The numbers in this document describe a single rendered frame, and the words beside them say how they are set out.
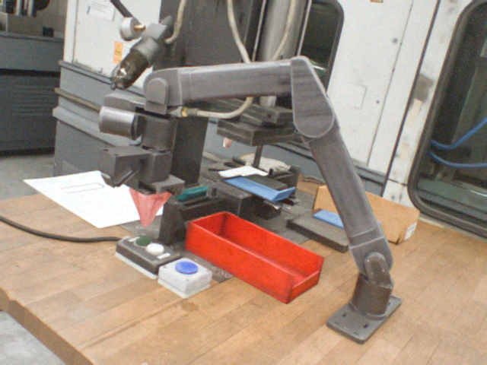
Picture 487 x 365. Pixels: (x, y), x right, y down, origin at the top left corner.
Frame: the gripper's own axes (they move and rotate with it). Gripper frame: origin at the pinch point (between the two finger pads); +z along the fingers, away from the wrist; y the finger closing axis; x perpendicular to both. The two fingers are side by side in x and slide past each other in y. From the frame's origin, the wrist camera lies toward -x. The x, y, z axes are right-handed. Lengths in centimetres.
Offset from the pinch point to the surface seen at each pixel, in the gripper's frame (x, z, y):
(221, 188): 26.7, -0.9, -4.6
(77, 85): 101, 11, -170
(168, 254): 1.3, 4.6, 5.5
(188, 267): -0.1, 3.9, 11.7
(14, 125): 138, 69, -298
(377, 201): 70, 2, 17
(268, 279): 10.5, 4.8, 21.6
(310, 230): 40.6, 5.7, 13.2
